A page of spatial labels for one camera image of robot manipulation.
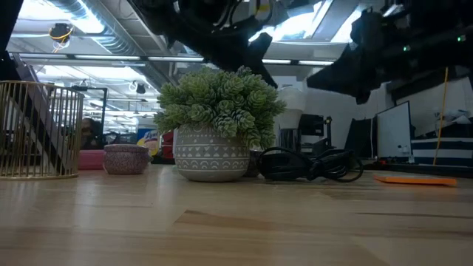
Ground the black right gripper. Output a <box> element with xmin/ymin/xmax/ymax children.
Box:
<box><xmin>306</xmin><ymin>9</ymin><xmax>418</xmax><ymax>105</ymax></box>

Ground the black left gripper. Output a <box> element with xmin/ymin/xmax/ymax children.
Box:
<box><xmin>166</xmin><ymin>14</ymin><xmax>279</xmax><ymax>89</ymax></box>

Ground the white frosted lightbulb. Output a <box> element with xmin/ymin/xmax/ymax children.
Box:
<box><xmin>276</xmin><ymin>83</ymin><xmax>307</xmax><ymax>130</ymax></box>

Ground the black lamp power cable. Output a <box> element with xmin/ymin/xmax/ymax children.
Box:
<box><xmin>257</xmin><ymin>146</ymin><xmax>365</xmax><ymax>183</ymax></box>

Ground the small purple patterned bowl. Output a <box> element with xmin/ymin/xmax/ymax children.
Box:
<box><xmin>103</xmin><ymin>143</ymin><xmax>151</xmax><ymax>175</ymax></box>

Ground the black clamp stand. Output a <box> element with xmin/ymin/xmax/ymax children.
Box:
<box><xmin>323</xmin><ymin>116</ymin><xmax>333</xmax><ymax>149</ymax></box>

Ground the black upright panel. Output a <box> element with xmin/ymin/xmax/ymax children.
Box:
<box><xmin>344</xmin><ymin>117</ymin><xmax>378</xmax><ymax>160</ymax></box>

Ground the white board panel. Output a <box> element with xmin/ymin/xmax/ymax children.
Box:
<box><xmin>375</xmin><ymin>100</ymin><xmax>414</xmax><ymax>160</ymax></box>

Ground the potted green succulent plant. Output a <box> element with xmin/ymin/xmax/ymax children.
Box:
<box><xmin>153</xmin><ymin>65</ymin><xmax>287</xmax><ymax>183</ymax></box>

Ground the yellow pole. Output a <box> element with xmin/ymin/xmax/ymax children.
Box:
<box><xmin>432</xmin><ymin>66</ymin><xmax>450</xmax><ymax>166</ymax></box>

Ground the red object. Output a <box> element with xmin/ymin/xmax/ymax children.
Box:
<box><xmin>161</xmin><ymin>131</ymin><xmax>174</xmax><ymax>159</ymax></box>

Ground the navy white striped box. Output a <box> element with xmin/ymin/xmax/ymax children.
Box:
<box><xmin>410</xmin><ymin>137</ymin><xmax>473</xmax><ymax>167</ymax></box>

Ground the orange flat notepad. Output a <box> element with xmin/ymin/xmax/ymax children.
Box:
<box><xmin>372</xmin><ymin>174</ymin><xmax>458</xmax><ymax>187</ymax></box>

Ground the blue yellow wipes container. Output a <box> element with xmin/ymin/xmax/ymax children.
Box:
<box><xmin>137</xmin><ymin>129</ymin><xmax>162</xmax><ymax>156</ymax></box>

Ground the black ceiling light bar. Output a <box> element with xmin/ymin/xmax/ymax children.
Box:
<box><xmin>10</xmin><ymin>53</ymin><xmax>336</xmax><ymax>67</ymax></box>

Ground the person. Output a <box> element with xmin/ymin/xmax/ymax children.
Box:
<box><xmin>81</xmin><ymin>117</ymin><xmax>103</xmax><ymax>151</ymax></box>

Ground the pink rectangular case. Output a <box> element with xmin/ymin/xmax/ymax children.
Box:
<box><xmin>77</xmin><ymin>149</ymin><xmax>106</xmax><ymax>171</ymax></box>

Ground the black diagonal support strut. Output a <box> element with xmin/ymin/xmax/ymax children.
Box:
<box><xmin>0</xmin><ymin>51</ymin><xmax>75</xmax><ymax>174</ymax></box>

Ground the black frame stand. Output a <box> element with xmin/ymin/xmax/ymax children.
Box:
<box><xmin>72</xmin><ymin>85</ymin><xmax>109</xmax><ymax>143</ymax></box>

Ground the yellow black ceiling cable reel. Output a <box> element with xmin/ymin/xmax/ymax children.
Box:
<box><xmin>49</xmin><ymin>22</ymin><xmax>74</xmax><ymax>51</ymax></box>

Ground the gold wire basket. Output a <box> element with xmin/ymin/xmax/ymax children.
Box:
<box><xmin>0</xmin><ymin>80</ymin><xmax>85</xmax><ymax>181</ymax></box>

